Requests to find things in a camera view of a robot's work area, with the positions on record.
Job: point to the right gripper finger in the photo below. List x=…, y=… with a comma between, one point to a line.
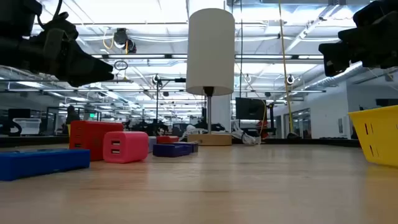
x=334, y=59

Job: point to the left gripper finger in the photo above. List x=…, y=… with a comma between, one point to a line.
x=90, y=70

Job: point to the large red wall charger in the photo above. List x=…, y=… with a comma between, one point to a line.
x=90, y=137

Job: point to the pink dual-USB charger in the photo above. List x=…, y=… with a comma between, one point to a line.
x=126, y=147

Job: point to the light blue charger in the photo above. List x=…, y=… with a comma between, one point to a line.
x=152, y=143

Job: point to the blue rectangular box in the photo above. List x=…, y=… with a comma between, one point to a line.
x=40, y=163

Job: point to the navy rectangular device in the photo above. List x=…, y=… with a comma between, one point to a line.
x=171, y=150

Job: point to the black ceiling-hung device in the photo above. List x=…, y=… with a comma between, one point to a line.
x=122, y=39

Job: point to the person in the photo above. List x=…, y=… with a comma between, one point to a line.
x=71, y=117

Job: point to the black tripod stand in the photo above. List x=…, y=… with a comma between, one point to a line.
x=157, y=99

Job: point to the white storage bin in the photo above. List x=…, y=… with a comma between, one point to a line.
x=28, y=126

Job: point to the black monitor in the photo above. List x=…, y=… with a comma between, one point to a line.
x=250, y=109

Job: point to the white cylindrical lamp shade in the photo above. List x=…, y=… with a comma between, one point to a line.
x=210, y=49

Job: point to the metal lamp pole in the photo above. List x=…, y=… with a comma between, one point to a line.
x=209, y=115

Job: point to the round wooden lamp base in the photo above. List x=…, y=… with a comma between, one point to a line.
x=210, y=139

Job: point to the black aluminium table frame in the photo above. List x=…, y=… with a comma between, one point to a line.
x=311, y=142

